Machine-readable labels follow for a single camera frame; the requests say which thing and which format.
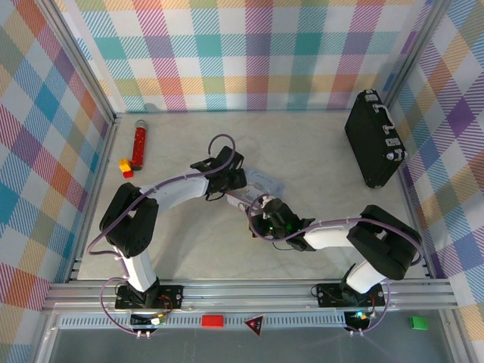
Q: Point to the clear plastic bag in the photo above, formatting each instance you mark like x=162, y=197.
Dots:
x=264, y=182

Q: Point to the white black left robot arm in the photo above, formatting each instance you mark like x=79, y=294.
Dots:
x=177, y=189

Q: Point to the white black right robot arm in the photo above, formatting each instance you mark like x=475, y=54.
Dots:
x=325, y=236

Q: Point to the red black triangle sticker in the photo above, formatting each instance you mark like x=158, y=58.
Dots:
x=254, y=324

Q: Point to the red tube with silver cap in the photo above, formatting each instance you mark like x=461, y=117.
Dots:
x=139, y=147

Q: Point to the red toy block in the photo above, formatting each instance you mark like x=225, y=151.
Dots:
x=129, y=174

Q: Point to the yellow toy block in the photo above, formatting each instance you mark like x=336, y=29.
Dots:
x=124, y=164

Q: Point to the red rectangular block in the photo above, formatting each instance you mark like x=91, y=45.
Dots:
x=212, y=321

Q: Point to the black briefcase with metal fittings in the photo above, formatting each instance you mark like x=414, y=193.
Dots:
x=372, y=147

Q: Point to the green block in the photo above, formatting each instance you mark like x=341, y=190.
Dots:
x=419, y=323

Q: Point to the aluminium frame rail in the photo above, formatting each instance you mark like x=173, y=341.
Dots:
x=246, y=293

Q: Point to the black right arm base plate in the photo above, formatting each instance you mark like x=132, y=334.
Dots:
x=329, y=295

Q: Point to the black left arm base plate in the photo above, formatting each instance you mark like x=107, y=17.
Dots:
x=172, y=295

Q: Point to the aluminium frame post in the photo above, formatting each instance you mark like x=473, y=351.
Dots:
x=81, y=64
x=416, y=49

